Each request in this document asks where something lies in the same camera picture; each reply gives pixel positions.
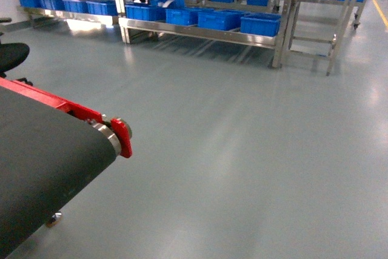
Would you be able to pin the stainless steel shelf rack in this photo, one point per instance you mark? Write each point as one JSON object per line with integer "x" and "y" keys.
{"x": 206, "y": 28}

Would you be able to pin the blue plastic bin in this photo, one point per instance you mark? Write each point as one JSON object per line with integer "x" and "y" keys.
{"x": 224, "y": 20}
{"x": 263, "y": 24}
{"x": 145, "y": 12}
{"x": 184, "y": 16}

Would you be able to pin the small stainless steel table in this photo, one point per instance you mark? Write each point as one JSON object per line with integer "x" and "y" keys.
{"x": 316, "y": 28}

